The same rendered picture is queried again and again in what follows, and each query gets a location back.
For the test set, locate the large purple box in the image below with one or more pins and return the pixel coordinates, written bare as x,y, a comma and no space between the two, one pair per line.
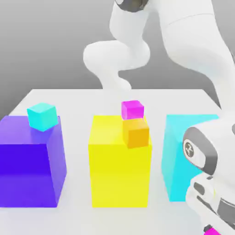
27,174

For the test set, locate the large cyan box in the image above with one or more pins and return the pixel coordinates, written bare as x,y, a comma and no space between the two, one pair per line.
174,174

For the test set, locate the small magenta cube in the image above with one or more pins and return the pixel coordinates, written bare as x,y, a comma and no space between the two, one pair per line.
213,232
132,109

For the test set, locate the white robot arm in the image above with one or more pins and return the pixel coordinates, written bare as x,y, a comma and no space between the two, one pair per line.
191,45

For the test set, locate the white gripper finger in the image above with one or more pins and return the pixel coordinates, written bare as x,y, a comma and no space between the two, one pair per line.
207,228

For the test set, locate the small orange cube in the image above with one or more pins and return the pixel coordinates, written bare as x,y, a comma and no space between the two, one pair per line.
136,135

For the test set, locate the small cyan cube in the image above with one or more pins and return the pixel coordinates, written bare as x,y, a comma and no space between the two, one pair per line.
42,117

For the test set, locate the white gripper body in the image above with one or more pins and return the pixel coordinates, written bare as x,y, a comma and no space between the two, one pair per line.
205,189

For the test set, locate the large yellow box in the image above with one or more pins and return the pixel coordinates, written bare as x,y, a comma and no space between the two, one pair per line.
117,174

